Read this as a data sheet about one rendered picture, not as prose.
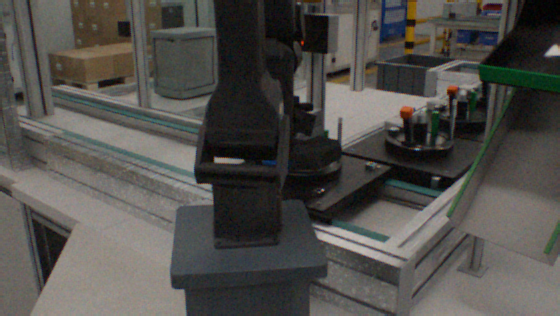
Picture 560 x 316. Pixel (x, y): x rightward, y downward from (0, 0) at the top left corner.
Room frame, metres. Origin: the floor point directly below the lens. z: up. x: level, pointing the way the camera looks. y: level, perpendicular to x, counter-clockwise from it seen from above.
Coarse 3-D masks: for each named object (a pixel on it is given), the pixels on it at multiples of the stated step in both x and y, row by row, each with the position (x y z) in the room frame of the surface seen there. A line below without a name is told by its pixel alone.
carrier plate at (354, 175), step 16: (352, 160) 0.93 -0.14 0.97; (352, 176) 0.85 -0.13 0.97; (368, 176) 0.85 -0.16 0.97; (384, 176) 0.87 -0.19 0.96; (288, 192) 0.78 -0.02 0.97; (304, 192) 0.78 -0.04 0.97; (336, 192) 0.78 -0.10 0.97; (352, 192) 0.78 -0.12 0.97; (320, 208) 0.72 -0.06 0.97; (336, 208) 0.74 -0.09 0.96
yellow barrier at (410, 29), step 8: (408, 0) 7.61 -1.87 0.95; (416, 0) 7.58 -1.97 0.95; (448, 0) 8.87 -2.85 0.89; (480, 0) 10.12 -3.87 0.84; (408, 8) 7.61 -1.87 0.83; (480, 8) 10.12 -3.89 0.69; (408, 16) 7.60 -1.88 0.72; (440, 16) 8.51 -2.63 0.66; (408, 24) 7.59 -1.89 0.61; (408, 32) 7.58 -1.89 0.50; (448, 32) 8.84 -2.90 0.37; (408, 40) 7.58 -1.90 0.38; (424, 40) 8.01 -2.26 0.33; (408, 48) 7.57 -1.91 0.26; (448, 48) 8.84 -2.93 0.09
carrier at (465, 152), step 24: (432, 120) 1.03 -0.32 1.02; (360, 144) 1.03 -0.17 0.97; (384, 144) 1.02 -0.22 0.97; (408, 144) 0.96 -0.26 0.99; (432, 144) 0.97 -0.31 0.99; (456, 144) 1.03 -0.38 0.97; (480, 144) 1.02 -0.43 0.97; (408, 168) 0.89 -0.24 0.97; (432, 168) 0.89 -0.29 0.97; (456, 168) 0.89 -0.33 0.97
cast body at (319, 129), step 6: (306, 102) 0.89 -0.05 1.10; (300, 108) 0.86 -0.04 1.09; (306, 108) 0.86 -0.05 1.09; (312, 108) 0.87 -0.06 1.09; (318, 108) 0.88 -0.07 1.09; (318, 114) 0.87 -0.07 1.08; (318, 120) 0.87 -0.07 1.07; (318, 126) 0.87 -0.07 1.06; (324, 126) 0.88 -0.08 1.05; (318, 132) 0.87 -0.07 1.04; (324, 132) 0.89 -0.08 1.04; (294, 138) 0.85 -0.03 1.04; (300, 138) 0.84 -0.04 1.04; (306, 138) 0.84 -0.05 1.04
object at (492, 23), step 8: (448, 16) 5.90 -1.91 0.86; (456, 16) 5.82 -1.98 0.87; (464, 16) 5.84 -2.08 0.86; (472, 16) 5.77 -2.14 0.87; (480, 16) 5.72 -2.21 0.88; (488, 16) 5.63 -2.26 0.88; (496, 16) 5.58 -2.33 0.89; (432, 24) 5.88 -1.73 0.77; (440, 24) 5.84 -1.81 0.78; (448, 24) 5.76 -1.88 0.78; (456, 24) 5.70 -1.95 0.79; (464, 24) 5.64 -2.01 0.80; (472, 24) 5.59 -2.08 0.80; (480, 24) 5.54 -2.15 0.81; (488, 24) 5.50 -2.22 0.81; (496, 24) 5.46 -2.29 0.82; (432, 32) 5.88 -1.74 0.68; (456, 32) 6.52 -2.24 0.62; (432, 40) 5.87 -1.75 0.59; (456, 40) 6.54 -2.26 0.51; (432, 48) 5.87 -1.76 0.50
